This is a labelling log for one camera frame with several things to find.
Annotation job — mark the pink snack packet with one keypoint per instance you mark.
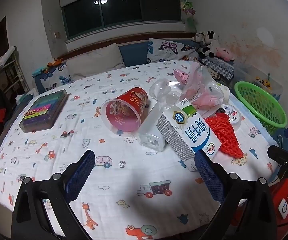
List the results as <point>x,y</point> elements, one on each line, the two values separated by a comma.
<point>203,97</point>

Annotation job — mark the green plastic basket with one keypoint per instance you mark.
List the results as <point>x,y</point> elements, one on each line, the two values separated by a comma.
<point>258,97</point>

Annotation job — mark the white paper cup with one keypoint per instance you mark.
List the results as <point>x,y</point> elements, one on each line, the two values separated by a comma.
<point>225,92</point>

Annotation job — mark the orange toy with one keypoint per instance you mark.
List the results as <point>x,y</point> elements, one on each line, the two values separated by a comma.
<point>54,62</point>

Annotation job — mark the pink plush toy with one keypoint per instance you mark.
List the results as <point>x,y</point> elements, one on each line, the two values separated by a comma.
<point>225,53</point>

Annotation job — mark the beige plush toy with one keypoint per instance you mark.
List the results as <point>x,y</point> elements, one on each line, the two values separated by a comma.
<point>197,37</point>

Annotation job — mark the metal rack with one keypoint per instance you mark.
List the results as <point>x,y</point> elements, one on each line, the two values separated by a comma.
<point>14,70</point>

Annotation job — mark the clear plastic bottle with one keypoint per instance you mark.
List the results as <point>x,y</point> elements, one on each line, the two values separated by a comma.
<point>151,130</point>

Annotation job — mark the yellow toy truck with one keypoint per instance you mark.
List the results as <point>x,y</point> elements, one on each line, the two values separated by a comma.
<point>263,82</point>

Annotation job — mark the red printed plastic cup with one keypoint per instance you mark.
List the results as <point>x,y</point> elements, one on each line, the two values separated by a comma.
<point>131,100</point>

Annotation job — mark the folded blue patterned cloth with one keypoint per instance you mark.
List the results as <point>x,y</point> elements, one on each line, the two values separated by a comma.
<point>221,67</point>

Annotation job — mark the colourful marker box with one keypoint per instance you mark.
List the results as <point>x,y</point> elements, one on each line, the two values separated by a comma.
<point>42,110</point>

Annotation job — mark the white milk carton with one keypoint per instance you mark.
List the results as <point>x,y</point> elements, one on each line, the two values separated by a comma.
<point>196,132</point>

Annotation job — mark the beige pillow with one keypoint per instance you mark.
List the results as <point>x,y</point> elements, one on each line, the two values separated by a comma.
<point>94,60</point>

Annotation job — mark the white round plastic tub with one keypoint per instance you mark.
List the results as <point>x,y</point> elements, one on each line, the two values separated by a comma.
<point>231,115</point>

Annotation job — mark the clear plastic dome lid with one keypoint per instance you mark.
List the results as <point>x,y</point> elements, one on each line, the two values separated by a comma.
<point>160,87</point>
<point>173,97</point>

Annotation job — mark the dark window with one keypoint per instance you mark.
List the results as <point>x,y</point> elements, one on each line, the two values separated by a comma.
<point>121,10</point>

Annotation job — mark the printed cartoon blanket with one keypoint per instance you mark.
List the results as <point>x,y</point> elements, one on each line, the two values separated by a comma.
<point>124,185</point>

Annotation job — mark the black and white cow plush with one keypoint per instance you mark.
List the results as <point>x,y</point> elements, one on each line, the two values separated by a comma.
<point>208,45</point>

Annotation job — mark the artificial flowers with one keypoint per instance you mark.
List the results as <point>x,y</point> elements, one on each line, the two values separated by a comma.
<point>187,7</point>

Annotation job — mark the red round object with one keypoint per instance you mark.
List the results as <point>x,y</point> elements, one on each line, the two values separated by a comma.
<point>281,195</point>

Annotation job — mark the clear storage bin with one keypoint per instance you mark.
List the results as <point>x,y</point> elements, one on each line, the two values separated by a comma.
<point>277,90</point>

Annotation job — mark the orange mesh net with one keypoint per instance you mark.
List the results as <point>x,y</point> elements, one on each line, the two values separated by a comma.
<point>223,135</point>

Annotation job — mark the wall switch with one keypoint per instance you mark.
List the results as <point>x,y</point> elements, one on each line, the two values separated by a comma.
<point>57,35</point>

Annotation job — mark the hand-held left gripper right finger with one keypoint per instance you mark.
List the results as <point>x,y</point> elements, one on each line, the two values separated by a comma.
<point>208,175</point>

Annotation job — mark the teal toy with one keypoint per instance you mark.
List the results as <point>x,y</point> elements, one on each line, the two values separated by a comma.
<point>39,72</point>

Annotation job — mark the brown wooden rail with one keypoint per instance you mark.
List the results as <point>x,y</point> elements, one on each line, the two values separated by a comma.
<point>134,38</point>

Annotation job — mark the large butterfly print pillow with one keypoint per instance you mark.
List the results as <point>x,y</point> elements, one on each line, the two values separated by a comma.
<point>168,48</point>

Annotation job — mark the small butterfly print pillow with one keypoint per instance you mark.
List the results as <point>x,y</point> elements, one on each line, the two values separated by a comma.
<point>56,77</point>

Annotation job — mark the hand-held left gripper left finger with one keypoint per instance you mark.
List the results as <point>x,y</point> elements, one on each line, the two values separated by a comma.
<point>80,175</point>

